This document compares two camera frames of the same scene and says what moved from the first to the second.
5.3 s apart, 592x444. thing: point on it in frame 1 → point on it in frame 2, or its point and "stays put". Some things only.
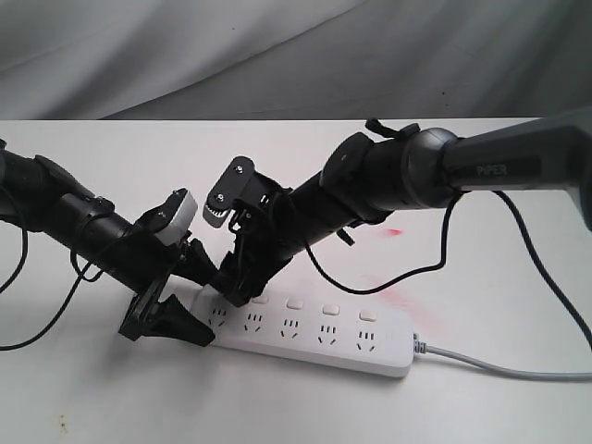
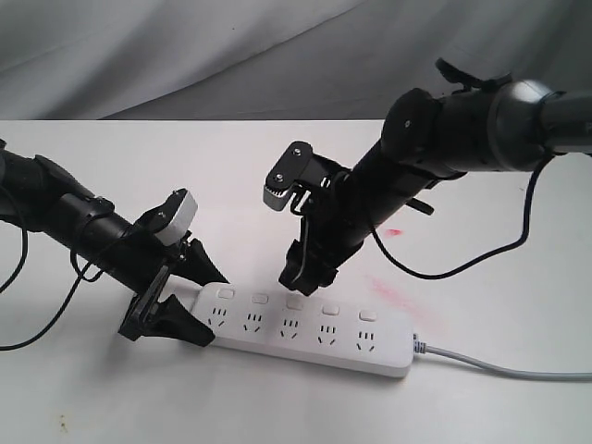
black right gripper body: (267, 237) → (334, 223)
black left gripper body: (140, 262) stays put
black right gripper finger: (255, 284) → (319, 274)
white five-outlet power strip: (361, 339) stays put
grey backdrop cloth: (293, 59) stays put
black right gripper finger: (234, 285) → (294, 262)
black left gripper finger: (197, 265) stays put
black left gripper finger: (173, 319) stays put
